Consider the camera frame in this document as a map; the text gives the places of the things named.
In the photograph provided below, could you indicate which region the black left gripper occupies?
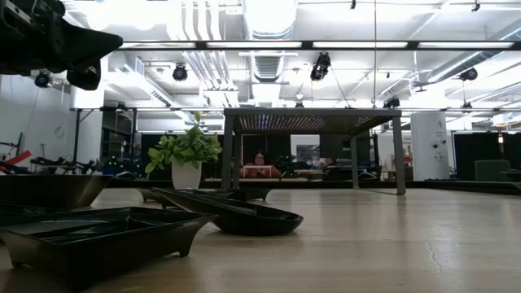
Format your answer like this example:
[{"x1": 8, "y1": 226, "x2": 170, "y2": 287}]
[{"x1": 0, "y1": 0, "x2": 124, "y2": 91}]

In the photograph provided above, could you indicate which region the black deep square bowl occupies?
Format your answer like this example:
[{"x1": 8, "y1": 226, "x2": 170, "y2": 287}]
[{"x1": 0, "y1": 173, "x2": 114, "y2": 211}]

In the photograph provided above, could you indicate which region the black teardrop shaped plate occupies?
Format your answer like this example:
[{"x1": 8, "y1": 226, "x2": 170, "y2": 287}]
[
  {"x1": 0, "y1": 203, "x2": 72, "y2": 219},
  {"x1": 152, "y1": 186, "x2": 304, "y2": 238}
]

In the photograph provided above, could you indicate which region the black square footed plate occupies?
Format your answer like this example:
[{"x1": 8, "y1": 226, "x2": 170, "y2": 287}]
[
  {"x1": 174, "y1": 189, "x2": 234, "y2": 206},
  {"x1": 0, "y1": 206, "x2": 219, "y2": 292},
  {"x1": 138, "y1": 187, "x2": 164, "y2": 203},
  {"x1": 227, "y1": 187, "x2": 273, "y2": 203}
]

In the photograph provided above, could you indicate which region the black workbench equipment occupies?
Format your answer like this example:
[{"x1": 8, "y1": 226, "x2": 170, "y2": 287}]
[{"x1": 30, "y1": 155, "x2": 99, "y2": 175}]

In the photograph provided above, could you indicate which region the red bar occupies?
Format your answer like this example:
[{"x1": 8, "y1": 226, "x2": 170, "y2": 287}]
[{"x1": 4, "y1": 149, "x2": 33, "y2": 167}]

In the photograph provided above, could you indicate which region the green plant in white pot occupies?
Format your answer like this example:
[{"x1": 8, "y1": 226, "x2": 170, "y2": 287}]
[{"x1": 144, "y1": 111, "x2": 224, "y2": 191}]

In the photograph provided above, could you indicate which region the person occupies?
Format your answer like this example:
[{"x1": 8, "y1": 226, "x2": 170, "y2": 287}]
[
  {"x1": 308, "y1": 155, "x2": 339, "y2": 170},
  {"x1": 241, "y1": 151, "x2": 282, "y2": 179}
]

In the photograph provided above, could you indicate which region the black overhead light beam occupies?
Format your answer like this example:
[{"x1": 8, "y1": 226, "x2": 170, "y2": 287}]
[{"x1": 120, "y1": 39, "x2": 521, "y2": 51}]

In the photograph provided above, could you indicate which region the grey perforated metal shelf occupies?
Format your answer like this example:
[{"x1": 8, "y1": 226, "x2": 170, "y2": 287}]
[{"x1": 221, "y1": 107, "x2": 407, "y2": 195}]

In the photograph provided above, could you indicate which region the thin vertical hanging rod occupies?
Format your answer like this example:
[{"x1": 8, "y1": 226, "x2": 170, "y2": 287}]
[{"x1": 373, "y1": 0, "x2": 378, "y2": 109}]

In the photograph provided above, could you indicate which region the white square column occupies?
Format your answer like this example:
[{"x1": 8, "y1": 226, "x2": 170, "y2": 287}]
[{"x1": 409, "y1": 111, "x2": 451, "y2": 181}]

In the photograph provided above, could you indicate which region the black room divider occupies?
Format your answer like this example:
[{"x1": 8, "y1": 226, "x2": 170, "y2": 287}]
[{"x1": 453, "y1": 132, "x2": 521, "y2": 182}]

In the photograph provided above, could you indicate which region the grey green office chair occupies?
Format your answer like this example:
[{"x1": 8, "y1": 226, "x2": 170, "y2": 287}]
[{"x1": 474, "y1": 159, "x2": 512, "y2": 182}]

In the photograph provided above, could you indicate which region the black metal rack frame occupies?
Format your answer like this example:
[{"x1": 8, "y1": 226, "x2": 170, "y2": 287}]
[{"x1": 69, "y1": 106, "x2": 139, "y2": 164}]

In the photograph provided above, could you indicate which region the silver round air duct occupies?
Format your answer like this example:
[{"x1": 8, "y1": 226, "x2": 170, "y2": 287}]
[{"x1": 242, "y1": 0, "x2": 299, "y2": 41}]

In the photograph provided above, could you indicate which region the black table frame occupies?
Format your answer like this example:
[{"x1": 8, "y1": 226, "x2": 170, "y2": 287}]
[{"x1": 106, "y1": 177, "x2": 521, "y2": 196}]

